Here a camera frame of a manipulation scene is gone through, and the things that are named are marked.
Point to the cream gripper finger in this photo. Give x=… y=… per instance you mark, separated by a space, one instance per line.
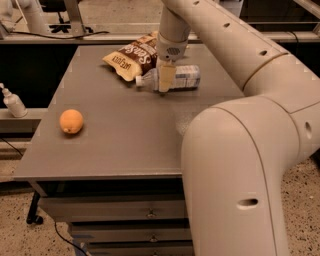
x=166 y=72

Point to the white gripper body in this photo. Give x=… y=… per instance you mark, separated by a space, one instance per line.
x=171 y=50

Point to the clear plastic water bottle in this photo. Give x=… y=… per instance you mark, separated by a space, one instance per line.
x=186 y=77

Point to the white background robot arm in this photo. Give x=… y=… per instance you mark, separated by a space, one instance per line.
x=31 y=12

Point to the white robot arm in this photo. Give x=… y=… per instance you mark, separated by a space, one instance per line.
x=234 y=154

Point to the white pump dispenser bottle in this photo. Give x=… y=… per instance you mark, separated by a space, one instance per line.
x=13 y=102

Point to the brown chip bag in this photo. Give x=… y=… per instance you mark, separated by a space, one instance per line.
x=135 y=58

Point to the grey drawer cabinet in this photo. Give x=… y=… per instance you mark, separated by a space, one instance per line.
x=130 y=142

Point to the orange fruit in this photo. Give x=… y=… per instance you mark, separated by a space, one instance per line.
x=71 y=121

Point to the black office chair base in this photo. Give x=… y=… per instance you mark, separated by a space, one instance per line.
x=70 y=20

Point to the middle grey drawer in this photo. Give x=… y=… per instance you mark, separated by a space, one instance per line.
x=135 y=232

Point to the grey drawer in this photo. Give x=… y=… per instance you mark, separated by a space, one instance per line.
x=114 y=208
x=135 y=232
x=165 y=248

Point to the top grey drawer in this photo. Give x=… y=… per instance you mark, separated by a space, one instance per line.
x=114 y=208

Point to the bottom grey drawer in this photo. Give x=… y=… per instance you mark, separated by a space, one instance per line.
x=165 y=248

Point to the black caster leg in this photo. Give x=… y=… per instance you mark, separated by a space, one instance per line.
x=32 y=216

